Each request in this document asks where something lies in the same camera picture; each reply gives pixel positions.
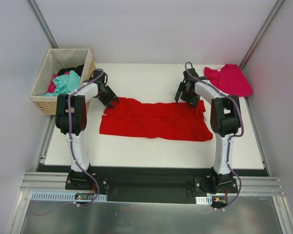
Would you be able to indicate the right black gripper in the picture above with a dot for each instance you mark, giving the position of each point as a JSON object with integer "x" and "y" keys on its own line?
{"x": 185, "y": 96}

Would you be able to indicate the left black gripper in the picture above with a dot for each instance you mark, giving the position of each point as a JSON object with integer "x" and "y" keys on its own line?
{"x": 110, "y": 97}

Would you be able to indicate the red t shirt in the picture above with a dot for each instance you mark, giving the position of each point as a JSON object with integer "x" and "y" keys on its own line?
{"x": 172, "y": 121}

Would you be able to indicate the magenta t shirt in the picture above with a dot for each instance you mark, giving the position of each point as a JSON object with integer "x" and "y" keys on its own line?
{"x": 229, "y": 79}

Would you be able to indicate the wicker basket with cloth liner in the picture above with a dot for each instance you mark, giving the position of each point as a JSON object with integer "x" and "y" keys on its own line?
{"x": 54, "y": 61}

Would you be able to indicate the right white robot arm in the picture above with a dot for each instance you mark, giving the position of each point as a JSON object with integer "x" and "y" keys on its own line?
{"x": 225, "y": 121}

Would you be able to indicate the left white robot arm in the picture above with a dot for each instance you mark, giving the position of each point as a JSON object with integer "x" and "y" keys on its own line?
{"x": 71, "y": 115}

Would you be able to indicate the black t shirt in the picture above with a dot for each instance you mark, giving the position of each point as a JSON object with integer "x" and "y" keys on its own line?
{"x": 78, "y": 70}

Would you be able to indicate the teal t shirt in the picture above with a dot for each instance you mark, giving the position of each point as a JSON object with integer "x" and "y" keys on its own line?
{"x": 71, "y": 81}

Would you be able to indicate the pink t shirt in basket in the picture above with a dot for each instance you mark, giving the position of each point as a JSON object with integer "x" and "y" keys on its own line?
{"x": 55, "y": 86}

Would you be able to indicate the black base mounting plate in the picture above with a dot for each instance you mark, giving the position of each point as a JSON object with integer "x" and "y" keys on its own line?
{"x": 146, "y": 184}

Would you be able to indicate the right white cable duct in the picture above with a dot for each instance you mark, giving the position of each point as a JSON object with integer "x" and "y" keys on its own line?
{"x": 204, "y": 200}

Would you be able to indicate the white cable duct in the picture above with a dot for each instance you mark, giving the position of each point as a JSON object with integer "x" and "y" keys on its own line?
{"x": 204, "y": 200}
{"x": 67, "y": 196}

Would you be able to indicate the aluminium frame rail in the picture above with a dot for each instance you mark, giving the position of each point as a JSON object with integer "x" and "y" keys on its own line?
{"x": 43, "y": 180}

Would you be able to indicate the left white cable duct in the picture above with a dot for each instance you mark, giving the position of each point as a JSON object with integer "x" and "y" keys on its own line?
{"x": 67, "y": 196}

